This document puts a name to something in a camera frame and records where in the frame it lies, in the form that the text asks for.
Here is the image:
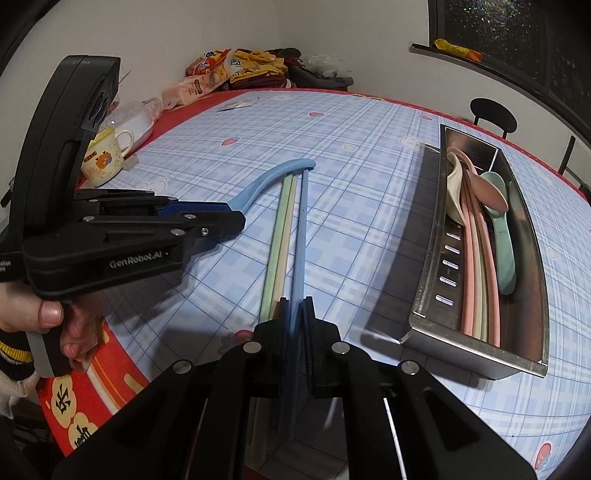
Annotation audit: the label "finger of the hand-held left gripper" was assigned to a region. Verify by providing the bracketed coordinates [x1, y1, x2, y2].
[81, 211, 247, 259]
[74, 187, 232, 220]

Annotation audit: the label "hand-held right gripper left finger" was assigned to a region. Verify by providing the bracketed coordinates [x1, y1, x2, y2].
[53, 298, 291, 480]

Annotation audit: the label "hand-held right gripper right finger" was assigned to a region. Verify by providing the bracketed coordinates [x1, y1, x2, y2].
[301, 296, 539, 480]

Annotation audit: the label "blue spoon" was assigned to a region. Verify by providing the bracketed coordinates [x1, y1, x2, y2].
[228, 158, 317, 210]

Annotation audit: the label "green chopstick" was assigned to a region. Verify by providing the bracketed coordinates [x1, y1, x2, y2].
[259, 173, 296, 324]
[473, 203, 489, 342]

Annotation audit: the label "beige chopstick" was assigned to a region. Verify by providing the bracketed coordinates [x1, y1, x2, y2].
[270, 173, 298, 319]

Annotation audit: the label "blue chopstick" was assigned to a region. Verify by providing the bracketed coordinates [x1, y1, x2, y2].
[277, 168, 311, 437]

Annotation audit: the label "green spoon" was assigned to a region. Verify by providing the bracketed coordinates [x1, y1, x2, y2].
[480, 171, 516, 296]

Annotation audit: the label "metal utensil tray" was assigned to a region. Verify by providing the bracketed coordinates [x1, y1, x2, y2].
[399, 122, 550, 380]

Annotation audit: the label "pink spoon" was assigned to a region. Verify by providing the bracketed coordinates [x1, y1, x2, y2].
[450, 148, 509, 214]

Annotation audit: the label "person's left hand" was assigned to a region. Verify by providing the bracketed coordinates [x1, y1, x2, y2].
[0, 285, 106, 363]

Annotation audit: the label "yellow printed cup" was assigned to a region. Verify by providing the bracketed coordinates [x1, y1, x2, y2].
[79, 127, 136, 188]

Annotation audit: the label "clear plastic bowl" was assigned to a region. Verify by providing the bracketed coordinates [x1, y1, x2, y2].
[108, 99, 162, 144]

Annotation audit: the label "white paper card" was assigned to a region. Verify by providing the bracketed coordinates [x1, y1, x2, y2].
[216, 97, 260, 112]

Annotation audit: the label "pink snack packet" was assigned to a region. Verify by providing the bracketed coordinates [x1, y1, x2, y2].
[161, 74, 218, 109]

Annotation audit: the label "orange snack packet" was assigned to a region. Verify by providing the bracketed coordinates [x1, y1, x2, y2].
[185, 48, 232, 78]

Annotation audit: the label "blue plaid tablecloth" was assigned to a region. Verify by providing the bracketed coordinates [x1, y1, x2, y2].
[95, 88, 591, 480]

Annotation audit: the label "yellow snack packets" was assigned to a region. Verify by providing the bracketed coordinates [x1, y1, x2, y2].
[228, 47, 289, 89]

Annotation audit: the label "dark bag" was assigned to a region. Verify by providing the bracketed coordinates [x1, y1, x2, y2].
[272, 47, 355, 89]

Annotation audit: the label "cream spoon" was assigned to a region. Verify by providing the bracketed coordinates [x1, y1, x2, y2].
[445, 148, 476, 227]

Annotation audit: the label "yellow orange packet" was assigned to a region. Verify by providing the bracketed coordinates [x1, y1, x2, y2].
[434, 38, 483, 62]

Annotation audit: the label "black chair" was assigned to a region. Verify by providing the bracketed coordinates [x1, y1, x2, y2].
[470, 98, 519, 139]

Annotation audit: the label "dark window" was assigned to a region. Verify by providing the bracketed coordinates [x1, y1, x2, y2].
[411, 0, 591, 134]

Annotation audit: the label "black metal chair frame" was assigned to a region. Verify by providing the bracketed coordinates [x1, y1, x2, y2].
[556, 135, 591, 204]

